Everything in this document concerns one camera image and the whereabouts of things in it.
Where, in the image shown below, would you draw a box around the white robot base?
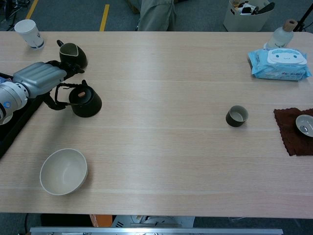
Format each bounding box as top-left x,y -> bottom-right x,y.
111,215 -> 196,228

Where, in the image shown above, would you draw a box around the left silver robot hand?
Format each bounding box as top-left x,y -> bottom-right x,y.
12,60 -> 86,111

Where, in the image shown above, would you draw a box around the person legs khaki trousers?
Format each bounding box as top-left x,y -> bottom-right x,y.
136,0 -> 177,32

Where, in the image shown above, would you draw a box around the black utensil in bin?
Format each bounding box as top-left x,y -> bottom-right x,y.
254,1 -> 276,15

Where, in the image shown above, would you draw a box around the orange panel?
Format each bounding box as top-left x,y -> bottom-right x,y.
89,214 -> 113,228

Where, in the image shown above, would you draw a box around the black stand with cables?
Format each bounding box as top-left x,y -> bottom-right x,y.
0,0 -> 19,31

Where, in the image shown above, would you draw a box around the brown cloth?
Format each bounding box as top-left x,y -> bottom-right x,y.
273,107 -> 313,157

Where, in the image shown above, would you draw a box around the clear bottle wooden cap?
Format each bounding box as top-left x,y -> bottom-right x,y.
263,19 -> 298,49

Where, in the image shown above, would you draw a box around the blue wet wipes pack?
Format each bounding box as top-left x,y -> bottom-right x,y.
247,47 -> 313,82

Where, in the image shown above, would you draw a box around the white paper cup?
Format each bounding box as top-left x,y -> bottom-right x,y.
14,19 -> 45,50

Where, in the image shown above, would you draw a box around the small grey dish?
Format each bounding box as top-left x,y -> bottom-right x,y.
295,114 -> 313,137

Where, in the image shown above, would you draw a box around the aluminium rail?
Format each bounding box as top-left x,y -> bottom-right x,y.
29,227 -> 284,235

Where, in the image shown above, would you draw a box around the dark teacup beige inside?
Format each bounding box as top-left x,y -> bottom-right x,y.
225,105 -> 249,128

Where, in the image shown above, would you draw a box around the black plastic tray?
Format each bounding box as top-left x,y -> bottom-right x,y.
0,72 -> 45,160

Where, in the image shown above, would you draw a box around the large beige bowl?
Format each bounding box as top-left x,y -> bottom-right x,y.
40,148 -> 88,196

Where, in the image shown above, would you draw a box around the dark pitcher beige inside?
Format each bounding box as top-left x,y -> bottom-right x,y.
56,39 -> 88,70

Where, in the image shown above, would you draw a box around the black tripod leg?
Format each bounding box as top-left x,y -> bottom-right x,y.
293,0 -> 313,32

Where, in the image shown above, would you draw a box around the black teapot with handle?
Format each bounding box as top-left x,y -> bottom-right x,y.
54,79 -> 103,118

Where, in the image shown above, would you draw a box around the white storage bin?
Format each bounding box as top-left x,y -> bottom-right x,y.
223,0 -> 276,32

